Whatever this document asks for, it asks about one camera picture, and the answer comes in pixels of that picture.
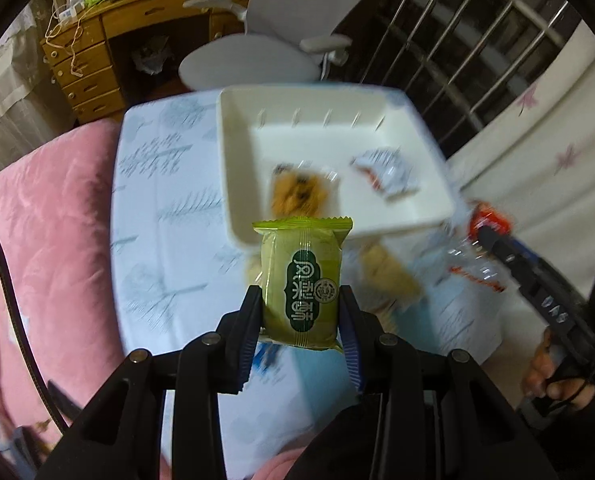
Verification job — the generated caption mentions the grey office chair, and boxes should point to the grey office chair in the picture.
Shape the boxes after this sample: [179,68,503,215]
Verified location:
[178,0,349,92]

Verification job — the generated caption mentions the crumpled plastic bag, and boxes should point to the crumpled plastic bag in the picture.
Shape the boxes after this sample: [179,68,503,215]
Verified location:
[131,35,174,77]

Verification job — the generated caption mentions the black cable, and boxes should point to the black cable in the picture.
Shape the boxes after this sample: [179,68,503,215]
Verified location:
[0,207,73,433]

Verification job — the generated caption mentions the green snack packet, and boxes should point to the green snack packet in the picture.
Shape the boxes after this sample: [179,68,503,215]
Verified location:
[252,215,354,353]

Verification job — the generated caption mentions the light blue mat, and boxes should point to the light blue mat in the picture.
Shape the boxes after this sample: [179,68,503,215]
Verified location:
[247,345,361,443]

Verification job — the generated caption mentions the white red snack packet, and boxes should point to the white red snack packet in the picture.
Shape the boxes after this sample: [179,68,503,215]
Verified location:
[350,146,422,203]

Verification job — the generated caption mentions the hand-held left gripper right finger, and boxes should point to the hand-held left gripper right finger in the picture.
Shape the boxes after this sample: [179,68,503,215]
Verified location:
[337,285,548,480]

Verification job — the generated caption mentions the brown pastry packet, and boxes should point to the brown pastry packet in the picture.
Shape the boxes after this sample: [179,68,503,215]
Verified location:
[267,160,343,221]

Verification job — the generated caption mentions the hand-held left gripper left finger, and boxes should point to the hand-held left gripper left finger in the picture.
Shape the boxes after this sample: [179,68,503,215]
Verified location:
[34,285,265,480]

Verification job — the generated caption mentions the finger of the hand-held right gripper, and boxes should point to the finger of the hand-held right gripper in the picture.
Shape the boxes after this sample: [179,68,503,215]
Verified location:
[476,224,595,362]

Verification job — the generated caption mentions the tan biscuit packet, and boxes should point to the tan biscuit packet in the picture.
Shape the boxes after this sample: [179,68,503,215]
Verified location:
[244,240,424,323]

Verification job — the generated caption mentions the pink blanket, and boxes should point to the pink blanket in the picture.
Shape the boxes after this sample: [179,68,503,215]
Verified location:
[0,120,178,480]

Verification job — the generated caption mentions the white flowered curtain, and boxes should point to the white flowered curtain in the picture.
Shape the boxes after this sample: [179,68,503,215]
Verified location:
[447,25,595,411]

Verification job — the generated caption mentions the clear red snack packet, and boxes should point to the clear red snack packet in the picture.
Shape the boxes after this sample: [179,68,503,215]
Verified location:
[445,200,514,297]

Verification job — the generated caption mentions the white cord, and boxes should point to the white cord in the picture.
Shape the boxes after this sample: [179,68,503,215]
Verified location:
[46,4,86,79]

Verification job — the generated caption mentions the small white table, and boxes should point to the small white table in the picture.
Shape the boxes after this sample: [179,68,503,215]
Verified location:
[110,87,504,480]

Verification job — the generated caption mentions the person's right hand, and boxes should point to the person's right hand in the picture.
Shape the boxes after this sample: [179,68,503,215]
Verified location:
[523,330,595,411]

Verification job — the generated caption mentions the metal window grille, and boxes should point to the metal window grille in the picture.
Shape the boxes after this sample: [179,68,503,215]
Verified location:
[357,0,584,157]

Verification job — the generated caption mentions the wooden desk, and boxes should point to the wooden desk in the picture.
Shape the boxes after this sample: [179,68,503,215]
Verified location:
[41,0,260,123]

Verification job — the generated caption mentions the white plastic tray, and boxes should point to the white plastic tray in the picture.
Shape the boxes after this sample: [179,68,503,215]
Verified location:
[216,85,457,253]

